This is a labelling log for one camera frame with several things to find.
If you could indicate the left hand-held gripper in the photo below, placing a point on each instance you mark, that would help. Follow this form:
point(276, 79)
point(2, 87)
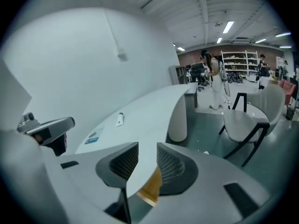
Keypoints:
point(29, 122)

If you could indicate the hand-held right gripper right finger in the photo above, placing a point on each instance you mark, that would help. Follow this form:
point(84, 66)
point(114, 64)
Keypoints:
point(205, 183)

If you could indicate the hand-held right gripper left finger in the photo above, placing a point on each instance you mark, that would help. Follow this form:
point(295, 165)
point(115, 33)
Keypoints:
point(93, 178)

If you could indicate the card with blue print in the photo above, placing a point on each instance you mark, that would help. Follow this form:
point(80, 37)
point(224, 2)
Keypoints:
point(94, 136)

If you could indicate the wooden drawer white ribbed front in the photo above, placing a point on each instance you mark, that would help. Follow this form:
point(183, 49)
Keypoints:
point(151, 188)

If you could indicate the white tube with black cap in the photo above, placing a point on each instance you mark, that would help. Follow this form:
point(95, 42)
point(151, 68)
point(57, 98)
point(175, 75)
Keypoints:
point(120, 120)

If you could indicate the white kidney-shaped table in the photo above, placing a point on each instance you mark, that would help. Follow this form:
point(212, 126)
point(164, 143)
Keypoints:
point(151, 106)

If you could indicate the person's left hand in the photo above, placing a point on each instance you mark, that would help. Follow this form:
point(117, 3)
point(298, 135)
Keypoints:
point(38, 138)

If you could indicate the grey upholstered chair black legs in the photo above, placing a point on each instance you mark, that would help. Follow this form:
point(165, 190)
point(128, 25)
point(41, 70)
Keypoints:
point(240, 127)

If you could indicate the grey cabinet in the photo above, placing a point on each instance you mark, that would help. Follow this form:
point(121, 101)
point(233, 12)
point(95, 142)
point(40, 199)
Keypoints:
point(174, 74)

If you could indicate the white storage shelf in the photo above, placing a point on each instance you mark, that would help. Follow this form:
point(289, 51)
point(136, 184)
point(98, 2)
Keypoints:
point(238, 62)

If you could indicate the pink armchair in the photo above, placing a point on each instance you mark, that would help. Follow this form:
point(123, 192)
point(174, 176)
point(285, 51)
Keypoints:
point(288, 88)

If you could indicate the group of ceiling strip lights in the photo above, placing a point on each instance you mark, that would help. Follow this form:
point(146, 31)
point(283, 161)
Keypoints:
point(228, 27)

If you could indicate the white wall junction box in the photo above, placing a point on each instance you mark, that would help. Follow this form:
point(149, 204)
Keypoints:
point(122, 55)

